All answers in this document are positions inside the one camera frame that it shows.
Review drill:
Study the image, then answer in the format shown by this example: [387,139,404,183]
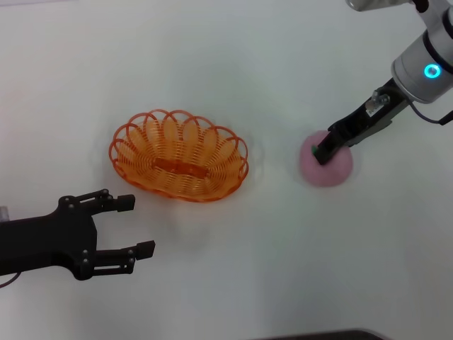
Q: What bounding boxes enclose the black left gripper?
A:
[0,189,156,281]

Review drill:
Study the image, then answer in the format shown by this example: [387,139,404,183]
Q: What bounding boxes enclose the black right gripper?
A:
[311,77,408,166]

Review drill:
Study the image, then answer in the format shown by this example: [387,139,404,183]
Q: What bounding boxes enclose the arm dark cable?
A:
[410,101,453,125]
[0,272,21,289]

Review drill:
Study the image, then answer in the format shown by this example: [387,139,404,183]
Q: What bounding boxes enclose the left arm dark cable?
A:
[0,272,21,289]

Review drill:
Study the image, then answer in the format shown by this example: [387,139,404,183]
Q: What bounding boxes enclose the right arm dark cable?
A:
[410,101,453,125]

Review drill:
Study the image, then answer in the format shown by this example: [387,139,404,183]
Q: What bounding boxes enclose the pink peach with green leaf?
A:
[299,130,354,188]

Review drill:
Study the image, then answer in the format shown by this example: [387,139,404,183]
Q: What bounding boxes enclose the orange wire basket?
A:
[108,108,249,203]

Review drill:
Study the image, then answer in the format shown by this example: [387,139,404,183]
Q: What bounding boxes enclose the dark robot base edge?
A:
[247,329,385,340]

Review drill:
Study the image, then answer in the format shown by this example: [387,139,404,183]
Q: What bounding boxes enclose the silver plug on right gripper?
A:
[369,91,390,109]

